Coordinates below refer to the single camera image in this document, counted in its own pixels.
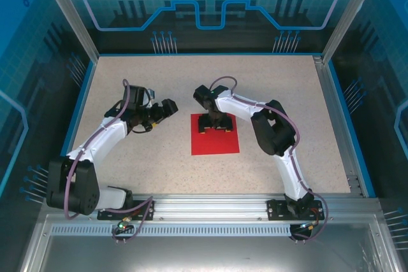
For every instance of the small green LED connector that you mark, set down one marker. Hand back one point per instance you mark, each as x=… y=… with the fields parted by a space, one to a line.
x=307 y=225
x=122 y=225

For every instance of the long aluminium base rail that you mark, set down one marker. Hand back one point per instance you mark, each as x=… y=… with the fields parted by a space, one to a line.
x=207 y=206

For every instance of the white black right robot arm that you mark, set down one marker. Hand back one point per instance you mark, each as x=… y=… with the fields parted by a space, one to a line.
x=236 y=106

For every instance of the aluminium frame post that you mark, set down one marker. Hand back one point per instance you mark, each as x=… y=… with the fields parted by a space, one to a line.
x=347 y=14
x=70 y=14

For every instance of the blue printed side panel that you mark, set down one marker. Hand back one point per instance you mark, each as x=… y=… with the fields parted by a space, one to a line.
x=382 y=61
x=25 y=61

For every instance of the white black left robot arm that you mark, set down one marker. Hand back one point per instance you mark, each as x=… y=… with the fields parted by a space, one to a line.
x=95 y=141

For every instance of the blue table edge strip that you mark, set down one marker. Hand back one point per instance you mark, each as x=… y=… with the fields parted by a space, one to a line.
x=80 y=109
x=349 y=125

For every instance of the aluminium side rail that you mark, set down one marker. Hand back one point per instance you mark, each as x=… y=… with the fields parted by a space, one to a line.
x=338 y=125

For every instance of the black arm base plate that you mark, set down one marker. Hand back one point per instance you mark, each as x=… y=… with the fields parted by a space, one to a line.
x=275 y=211
x=105 y=218

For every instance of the sheet metal tray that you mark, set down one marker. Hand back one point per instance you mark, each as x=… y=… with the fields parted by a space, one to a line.
x=207 y=253

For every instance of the red cloth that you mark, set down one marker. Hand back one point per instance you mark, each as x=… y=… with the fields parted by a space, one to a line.
x=213 y=143

